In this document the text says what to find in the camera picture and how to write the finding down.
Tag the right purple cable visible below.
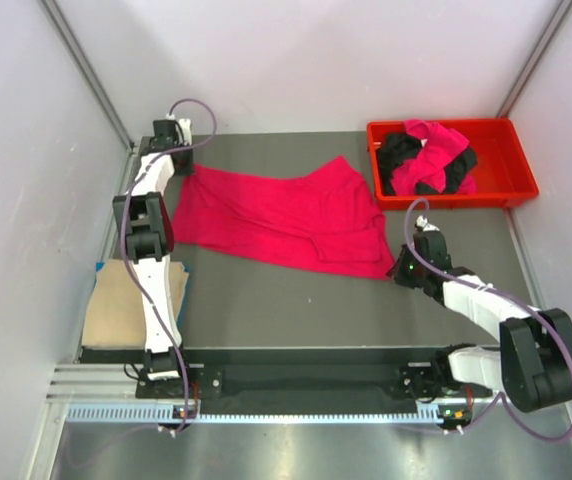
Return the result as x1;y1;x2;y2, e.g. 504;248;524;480
404;197;572;444

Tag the aluminium frame rail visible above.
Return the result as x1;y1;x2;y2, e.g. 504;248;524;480
45;359;572;401

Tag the red plastic bin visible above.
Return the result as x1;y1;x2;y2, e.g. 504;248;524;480
366;118;539;211

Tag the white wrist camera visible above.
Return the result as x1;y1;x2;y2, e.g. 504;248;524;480
415;215;440;233
165;114;193;146

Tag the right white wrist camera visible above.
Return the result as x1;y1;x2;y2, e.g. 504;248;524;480
415;215;440;233

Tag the grey slotted cable duct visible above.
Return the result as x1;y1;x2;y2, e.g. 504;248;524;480
65;399;468;425

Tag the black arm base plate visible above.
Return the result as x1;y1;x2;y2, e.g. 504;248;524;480
135;347;472;401

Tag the purple cable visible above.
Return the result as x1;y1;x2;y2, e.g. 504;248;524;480
120;99;217;436
404;197;572;444

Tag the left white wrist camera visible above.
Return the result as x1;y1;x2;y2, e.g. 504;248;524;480
165;114;193;146

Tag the pink t shirt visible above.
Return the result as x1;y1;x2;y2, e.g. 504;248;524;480
172;156;395;280

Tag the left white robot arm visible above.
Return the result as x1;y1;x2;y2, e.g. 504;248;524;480
112;114;193;397

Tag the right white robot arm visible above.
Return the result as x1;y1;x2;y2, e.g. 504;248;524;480
392;230;572;413

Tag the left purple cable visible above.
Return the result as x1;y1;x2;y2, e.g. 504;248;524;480
120;99;217;436

